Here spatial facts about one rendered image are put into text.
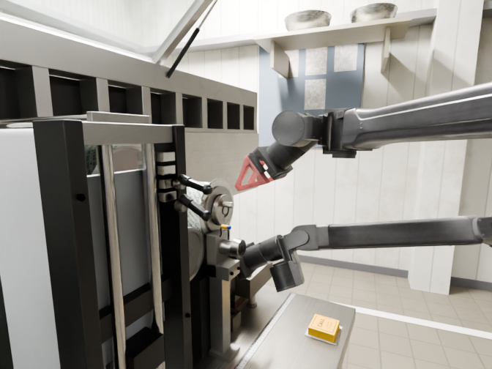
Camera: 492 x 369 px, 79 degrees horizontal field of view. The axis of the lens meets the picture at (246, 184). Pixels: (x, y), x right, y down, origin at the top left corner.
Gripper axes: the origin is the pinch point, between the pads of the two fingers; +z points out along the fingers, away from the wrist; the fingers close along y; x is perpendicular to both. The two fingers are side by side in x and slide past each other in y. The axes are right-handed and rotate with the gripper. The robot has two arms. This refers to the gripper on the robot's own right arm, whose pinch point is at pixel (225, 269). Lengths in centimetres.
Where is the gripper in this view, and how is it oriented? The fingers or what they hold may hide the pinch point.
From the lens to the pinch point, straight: 84.6
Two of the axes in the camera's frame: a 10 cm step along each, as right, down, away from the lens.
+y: 4.8, -1.5, 8.7
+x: -4.5, -8.9, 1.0
